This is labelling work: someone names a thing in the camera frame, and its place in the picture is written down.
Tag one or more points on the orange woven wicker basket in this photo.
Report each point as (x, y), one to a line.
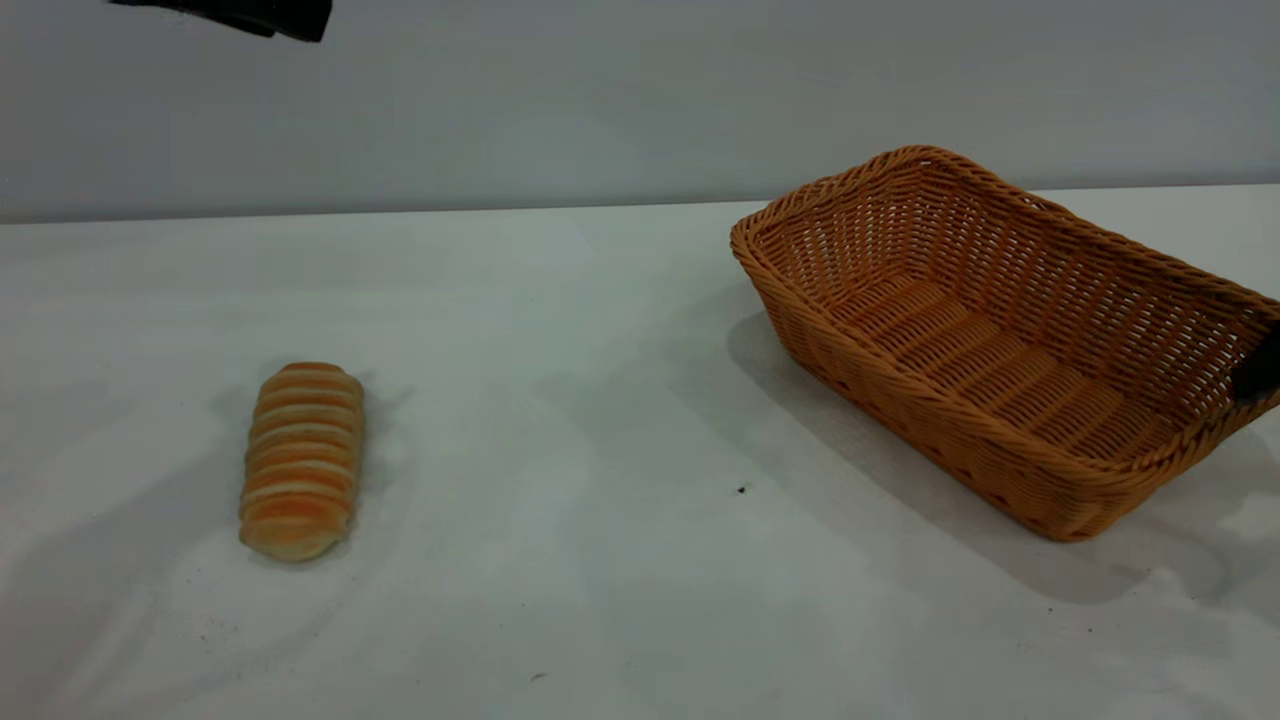
(1000, 370)

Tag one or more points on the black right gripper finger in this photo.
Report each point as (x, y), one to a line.
(1262, 375)

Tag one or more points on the striped long bread roll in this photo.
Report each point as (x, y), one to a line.
(300, 460)

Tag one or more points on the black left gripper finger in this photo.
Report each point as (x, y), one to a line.
(290, 15)

